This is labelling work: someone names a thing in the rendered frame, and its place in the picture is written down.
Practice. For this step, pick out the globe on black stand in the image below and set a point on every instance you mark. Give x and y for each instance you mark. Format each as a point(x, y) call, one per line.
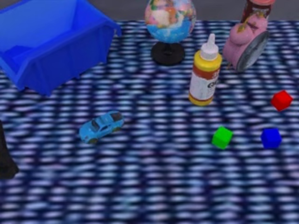
point(169, 21)

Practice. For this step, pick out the green cube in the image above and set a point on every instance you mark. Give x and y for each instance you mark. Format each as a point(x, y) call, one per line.
point(222, 137)

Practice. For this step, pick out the yellow glue bottle white cap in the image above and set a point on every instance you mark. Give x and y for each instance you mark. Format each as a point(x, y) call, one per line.
point(205, 77)

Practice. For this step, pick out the blue cube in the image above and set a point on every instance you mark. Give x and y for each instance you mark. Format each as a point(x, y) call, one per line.
point(271, 138)

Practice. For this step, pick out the blue plastic storage bin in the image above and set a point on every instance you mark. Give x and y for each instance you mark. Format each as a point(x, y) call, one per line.
point(46, 42)

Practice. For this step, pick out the light blue toy car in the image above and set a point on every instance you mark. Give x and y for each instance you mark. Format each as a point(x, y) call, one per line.
point(101, 127)

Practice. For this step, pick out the pink alarm clock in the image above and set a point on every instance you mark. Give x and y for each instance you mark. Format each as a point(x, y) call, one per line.
point(243, 46)

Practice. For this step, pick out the red can with pink lid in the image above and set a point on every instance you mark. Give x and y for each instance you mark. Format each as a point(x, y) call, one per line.
point(257, 9)

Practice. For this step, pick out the red cube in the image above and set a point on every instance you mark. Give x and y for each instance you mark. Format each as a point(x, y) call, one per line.
point(281, 100)

